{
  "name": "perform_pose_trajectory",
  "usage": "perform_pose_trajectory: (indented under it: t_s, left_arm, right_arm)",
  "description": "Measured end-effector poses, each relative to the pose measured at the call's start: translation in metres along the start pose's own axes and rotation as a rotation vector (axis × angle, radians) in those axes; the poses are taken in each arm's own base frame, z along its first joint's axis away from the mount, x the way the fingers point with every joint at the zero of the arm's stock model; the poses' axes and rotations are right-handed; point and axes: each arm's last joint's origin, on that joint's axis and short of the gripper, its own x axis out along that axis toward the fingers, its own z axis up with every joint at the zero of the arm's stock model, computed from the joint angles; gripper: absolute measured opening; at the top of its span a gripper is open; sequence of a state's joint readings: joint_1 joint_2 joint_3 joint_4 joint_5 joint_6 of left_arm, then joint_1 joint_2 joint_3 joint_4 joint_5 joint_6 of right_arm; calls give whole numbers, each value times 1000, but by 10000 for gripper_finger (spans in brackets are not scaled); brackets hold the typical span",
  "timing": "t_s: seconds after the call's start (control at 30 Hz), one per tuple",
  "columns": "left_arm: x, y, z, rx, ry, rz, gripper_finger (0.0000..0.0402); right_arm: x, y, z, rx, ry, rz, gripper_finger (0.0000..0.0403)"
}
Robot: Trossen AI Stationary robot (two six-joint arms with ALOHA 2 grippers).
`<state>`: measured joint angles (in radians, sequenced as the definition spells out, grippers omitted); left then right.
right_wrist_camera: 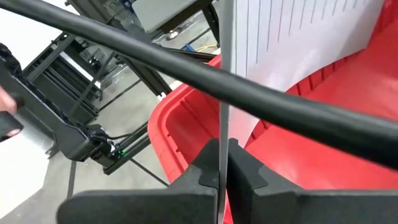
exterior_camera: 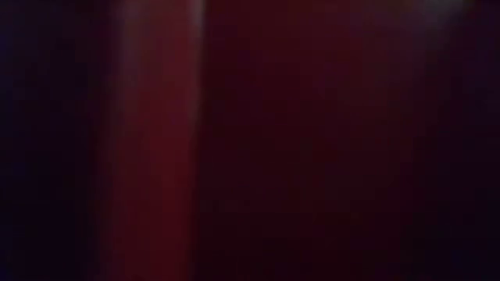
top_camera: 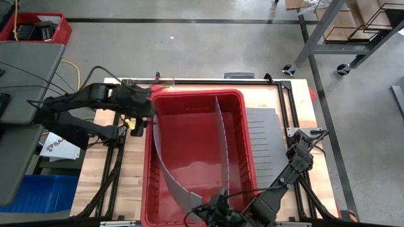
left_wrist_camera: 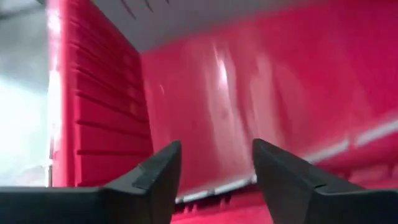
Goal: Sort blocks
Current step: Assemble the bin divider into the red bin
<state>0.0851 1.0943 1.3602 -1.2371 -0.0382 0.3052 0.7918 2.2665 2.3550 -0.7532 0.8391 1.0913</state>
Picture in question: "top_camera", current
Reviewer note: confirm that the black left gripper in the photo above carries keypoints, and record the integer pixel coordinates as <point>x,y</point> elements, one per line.
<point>142,105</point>

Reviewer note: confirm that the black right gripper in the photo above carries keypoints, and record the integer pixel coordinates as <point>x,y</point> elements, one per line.
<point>232,214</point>

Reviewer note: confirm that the long grey slotted divider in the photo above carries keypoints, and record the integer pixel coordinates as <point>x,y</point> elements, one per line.
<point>222,142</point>
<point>176,189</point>

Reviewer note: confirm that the large red plastic bin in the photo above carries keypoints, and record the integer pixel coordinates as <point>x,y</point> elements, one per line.
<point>189,148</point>

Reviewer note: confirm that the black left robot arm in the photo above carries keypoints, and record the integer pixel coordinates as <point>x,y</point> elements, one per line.
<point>79,97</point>

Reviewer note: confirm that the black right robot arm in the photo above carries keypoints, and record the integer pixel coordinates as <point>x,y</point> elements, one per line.
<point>296,157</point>

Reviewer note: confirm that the white printed paper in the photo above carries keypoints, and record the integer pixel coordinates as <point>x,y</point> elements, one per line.
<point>63,151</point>

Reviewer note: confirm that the small red crate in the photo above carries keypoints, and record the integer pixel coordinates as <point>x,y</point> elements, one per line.
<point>64,31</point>

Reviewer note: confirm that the blue plastic bin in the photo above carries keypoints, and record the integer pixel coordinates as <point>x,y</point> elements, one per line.
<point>41,192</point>

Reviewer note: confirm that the grey desk top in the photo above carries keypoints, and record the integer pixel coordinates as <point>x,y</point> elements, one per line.
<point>15,164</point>
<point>31,63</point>

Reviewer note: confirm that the white paper sheet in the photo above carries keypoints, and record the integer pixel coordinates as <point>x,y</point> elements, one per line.
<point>50,19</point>

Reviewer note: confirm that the black device box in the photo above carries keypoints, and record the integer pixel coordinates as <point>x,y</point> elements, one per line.
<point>34,31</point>

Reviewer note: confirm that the black caster wheel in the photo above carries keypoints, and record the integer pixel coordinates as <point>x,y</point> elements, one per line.
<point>289,70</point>
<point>343,69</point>

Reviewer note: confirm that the red clamp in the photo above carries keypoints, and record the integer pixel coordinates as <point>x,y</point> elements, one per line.
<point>312,94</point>

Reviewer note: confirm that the brown cardboard piece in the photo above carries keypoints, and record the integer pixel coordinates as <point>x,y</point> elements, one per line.
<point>293,3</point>

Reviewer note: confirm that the grey metal cart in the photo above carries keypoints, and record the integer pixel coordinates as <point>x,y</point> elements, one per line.
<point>322,28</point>

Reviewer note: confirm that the brown cardboard box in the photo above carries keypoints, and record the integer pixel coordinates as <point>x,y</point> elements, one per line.
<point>372,12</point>
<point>339,23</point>

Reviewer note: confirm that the grey metal bar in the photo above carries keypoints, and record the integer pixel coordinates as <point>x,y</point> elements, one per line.
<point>398,99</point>

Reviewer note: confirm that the silver metal bracket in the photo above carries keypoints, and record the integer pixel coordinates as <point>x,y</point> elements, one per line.
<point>293,224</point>
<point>116,224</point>

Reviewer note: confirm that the grey table-level camera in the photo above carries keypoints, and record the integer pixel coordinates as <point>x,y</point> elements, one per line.
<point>239,75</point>

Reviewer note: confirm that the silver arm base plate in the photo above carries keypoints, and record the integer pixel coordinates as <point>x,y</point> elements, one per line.
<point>292,131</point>

